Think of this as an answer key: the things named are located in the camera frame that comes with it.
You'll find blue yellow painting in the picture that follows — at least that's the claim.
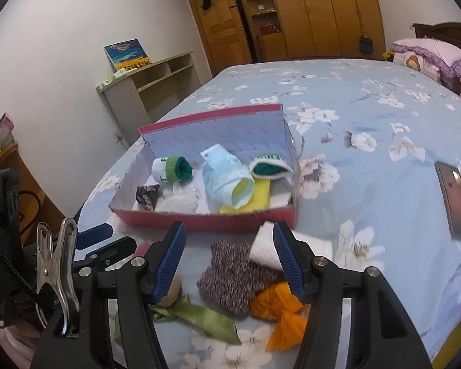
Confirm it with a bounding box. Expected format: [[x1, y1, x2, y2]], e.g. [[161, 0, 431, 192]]
[[104, 39, 152, 72]]

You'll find blue floral bed sheet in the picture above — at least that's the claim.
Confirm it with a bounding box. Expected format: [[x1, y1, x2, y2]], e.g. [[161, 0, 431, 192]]
[[0, 58, 461, 369]]

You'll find metal spring clip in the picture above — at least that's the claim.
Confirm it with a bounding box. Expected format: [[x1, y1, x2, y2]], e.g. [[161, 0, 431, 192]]
[[36, 217, 81, 335]]

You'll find grey smartphone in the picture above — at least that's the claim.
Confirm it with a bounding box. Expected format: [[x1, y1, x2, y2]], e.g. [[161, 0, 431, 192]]
[[435, 161, 461, 239]]

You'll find black snack packet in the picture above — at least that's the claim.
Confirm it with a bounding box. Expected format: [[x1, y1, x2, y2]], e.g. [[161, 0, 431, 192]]
[[136, 184, 160, 212]]

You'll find clear plastic bag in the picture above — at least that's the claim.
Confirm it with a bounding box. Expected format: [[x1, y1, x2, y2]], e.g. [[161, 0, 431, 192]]
[[155, 182, 200, 213]]

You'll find grey shelf unit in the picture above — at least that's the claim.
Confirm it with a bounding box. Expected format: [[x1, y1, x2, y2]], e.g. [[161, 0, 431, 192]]
[[96, 51, 202, 149]]

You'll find yellow sponge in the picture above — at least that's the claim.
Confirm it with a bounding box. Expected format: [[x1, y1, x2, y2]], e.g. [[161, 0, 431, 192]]
[[219, 179, 271, 216]]

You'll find black braided cable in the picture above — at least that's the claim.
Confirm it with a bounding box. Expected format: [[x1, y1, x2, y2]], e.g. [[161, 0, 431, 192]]
[[0, 219, 43, 304]]

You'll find pink cardboard box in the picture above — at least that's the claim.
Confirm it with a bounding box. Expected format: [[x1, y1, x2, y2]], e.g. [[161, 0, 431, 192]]
[[108, 103, 301, 233]]

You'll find pink frilled pillow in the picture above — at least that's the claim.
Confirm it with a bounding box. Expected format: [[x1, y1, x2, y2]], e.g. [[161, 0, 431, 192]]
[[388, 38, 461, 81]]

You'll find green ribbon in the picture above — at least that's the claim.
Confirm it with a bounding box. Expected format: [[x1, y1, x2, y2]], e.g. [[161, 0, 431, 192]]
[[114, 295, 242, 347]]

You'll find dark speckled knit cloth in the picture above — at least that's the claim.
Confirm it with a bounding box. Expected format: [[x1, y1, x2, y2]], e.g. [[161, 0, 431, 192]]
[[197, 239, 289, 316]]

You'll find brown wooden desk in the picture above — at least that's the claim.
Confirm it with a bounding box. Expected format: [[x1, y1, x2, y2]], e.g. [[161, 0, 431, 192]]
[[0, 144, 81, 247]]

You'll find orange mesh cloth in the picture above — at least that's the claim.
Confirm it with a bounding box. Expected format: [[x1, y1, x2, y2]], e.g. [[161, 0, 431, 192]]
[[250, 281, 308, 352]]

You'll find green white packet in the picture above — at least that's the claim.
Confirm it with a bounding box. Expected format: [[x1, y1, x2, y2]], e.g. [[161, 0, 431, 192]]
[[102, 68, 127, 85]]

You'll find pink paper box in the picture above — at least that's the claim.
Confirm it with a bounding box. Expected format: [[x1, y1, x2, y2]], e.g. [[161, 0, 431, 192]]
[[0, 112, 15, 143]]

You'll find dark wooden headboard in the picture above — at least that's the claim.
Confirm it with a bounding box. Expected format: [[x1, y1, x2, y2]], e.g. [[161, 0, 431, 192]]
[[413, 22, 461, 49]]

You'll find tan round puff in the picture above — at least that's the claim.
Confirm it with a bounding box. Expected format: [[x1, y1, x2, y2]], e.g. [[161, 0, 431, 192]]
[[156, 275, 182, 307]]

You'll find white waffle cloth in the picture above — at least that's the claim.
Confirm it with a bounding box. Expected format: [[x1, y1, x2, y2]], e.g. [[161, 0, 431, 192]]
[[249, 221, 333, 270]]

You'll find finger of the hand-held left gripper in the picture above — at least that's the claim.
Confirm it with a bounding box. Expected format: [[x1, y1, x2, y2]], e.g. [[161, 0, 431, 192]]
[[85, 236, 137, 268], [77, 224, 113, 250]]

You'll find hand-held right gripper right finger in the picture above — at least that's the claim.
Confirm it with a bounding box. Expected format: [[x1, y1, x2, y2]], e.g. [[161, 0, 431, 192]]
[[273, 221, 433, 369]]

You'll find pale blue cloth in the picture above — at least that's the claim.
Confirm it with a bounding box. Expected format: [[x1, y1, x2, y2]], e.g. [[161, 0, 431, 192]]
[[203, 167, 256, 210]]

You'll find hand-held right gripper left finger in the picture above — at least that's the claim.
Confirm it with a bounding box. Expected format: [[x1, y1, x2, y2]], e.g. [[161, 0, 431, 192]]
[[31, 221, 187, 369]]

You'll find wooden wardrobe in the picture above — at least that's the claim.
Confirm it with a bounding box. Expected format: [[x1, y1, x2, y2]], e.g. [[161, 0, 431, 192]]
[[164, 0, 387, 62]]

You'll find wooden door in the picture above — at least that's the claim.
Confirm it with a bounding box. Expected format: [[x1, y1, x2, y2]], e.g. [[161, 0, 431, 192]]
[[187, 0, 254, 77]]

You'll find green white sock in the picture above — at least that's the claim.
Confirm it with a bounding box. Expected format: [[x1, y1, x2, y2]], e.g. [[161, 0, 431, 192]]
[[248, 154, 294, 179], [152, 156, 193, 183]]

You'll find yellow fabric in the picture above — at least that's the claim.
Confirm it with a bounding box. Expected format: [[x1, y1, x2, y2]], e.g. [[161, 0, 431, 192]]
[[432, 331, 461, 369]]

